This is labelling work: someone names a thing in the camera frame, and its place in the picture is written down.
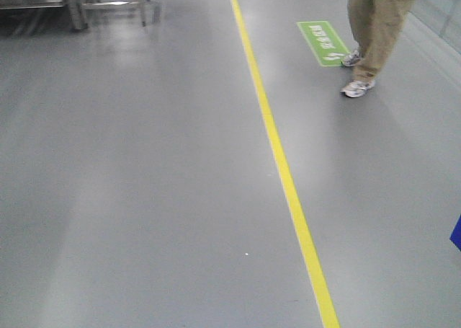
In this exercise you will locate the blue plastic bottle part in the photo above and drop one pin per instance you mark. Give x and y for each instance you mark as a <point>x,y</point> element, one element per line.
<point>455,236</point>

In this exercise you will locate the green floor sign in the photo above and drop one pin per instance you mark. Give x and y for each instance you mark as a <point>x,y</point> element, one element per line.
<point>326,45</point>

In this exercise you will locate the yellow floor line tape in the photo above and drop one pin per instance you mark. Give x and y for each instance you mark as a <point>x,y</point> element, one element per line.
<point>324,302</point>

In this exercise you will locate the person in khaki trousers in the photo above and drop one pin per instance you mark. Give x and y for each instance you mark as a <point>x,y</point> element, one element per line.
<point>375,26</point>

